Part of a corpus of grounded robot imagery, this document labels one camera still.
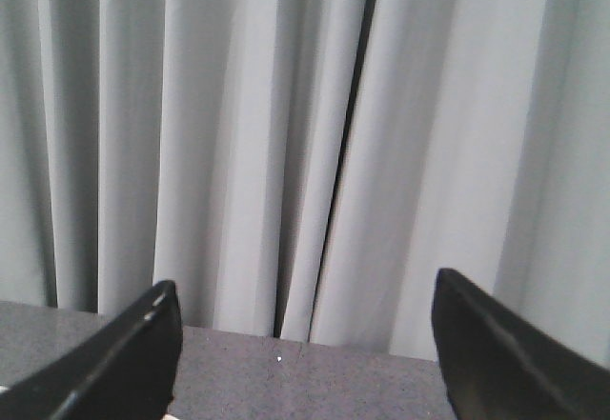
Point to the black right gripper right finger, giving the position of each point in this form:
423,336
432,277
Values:
495,365

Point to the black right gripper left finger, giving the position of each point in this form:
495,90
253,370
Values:
126,370

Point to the grey pleated curtain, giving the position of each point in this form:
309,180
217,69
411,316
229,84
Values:
302,168

